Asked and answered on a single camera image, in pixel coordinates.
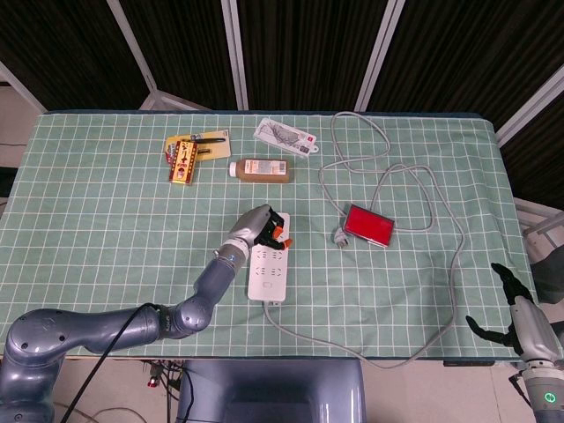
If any green checkered tablecloth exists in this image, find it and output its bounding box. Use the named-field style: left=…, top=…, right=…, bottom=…
left=0, top=112, right=537, bottom=360

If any white partition post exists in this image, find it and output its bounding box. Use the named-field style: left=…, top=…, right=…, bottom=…
left=221, top=0, right=250, bottom=111
left=105, top=0, right=212, bottom=111
left=0, top=59, right=49, bottom=114
left=353, top=0, right=406, bottom=112
left=495, top=65, right=564, bottom=149

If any grey power cable with plug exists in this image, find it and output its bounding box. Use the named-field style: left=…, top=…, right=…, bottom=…
left=263, top=111, right=466, bottom=367

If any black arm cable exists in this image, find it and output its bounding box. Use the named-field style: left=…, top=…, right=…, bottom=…
left=56, top=302, right=155, bottom=423

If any red flat box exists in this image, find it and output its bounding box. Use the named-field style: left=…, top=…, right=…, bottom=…
left=343, top=204, right=396, bottom=249

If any yellow red small box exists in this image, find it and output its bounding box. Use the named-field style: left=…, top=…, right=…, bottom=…
left=165, top=139, right=199, bottom=187

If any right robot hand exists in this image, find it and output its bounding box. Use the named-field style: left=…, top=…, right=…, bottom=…
left=465, top=263, right=560, bottom=363

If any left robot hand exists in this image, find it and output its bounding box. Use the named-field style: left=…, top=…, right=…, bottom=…
left=222, top=204, right=294, bottom=255

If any brown liquid bottle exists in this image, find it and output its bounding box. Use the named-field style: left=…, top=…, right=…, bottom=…
left=227, top=158, right=292, bottom=182

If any blue grey robot torso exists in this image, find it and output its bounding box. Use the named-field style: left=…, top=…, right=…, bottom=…
left=175, top=359, right=367, bottom=423

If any clear white blister pack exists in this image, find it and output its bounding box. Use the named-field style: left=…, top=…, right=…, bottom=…
left=254, top=116, right=320, bottom=157

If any cable bundle under table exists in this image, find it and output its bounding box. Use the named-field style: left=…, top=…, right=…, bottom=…
left=140, top=359, right=186, bottom=423

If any yellow pen blister card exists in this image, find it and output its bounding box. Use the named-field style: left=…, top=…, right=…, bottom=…
left=166, top=129, right=232, bottom=160

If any white power strip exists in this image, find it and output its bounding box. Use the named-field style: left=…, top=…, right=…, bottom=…
left=247, top=212, right=292, bottom=305

